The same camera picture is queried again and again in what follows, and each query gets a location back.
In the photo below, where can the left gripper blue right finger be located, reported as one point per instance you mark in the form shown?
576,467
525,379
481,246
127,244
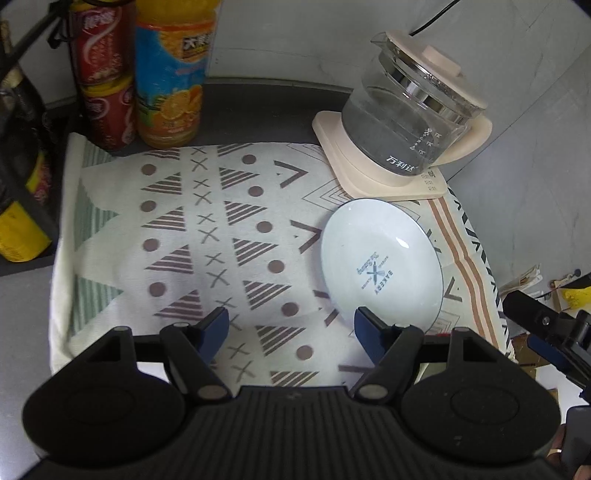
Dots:
393,350

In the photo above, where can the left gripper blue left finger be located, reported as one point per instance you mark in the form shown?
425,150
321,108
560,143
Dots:
189,350

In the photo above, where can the white bakery logo plate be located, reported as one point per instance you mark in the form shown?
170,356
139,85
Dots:
375,255

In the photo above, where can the person's right hand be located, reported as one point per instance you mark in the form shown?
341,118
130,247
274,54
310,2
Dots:
554,456

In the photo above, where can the patterned fringed table mat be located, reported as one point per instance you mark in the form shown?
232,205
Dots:
167,236

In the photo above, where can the cream kettle base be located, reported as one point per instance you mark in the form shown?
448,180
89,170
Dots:
361,177

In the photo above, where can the glass electric kettle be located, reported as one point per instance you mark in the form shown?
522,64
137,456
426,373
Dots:
414,109

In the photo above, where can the lower red drink can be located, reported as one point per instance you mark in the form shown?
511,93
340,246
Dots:
111,110

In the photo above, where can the red drink can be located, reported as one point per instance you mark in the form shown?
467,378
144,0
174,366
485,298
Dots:
111,110
101,41

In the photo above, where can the black metal shelf rack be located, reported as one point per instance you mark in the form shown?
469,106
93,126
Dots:
59,121

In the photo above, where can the orange juice bottle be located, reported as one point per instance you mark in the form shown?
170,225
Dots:
172,43

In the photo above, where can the upper red drink can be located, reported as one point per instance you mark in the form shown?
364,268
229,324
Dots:
101,41

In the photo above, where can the soy sauce bottle red handle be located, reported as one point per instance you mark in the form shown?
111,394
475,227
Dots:
24,130

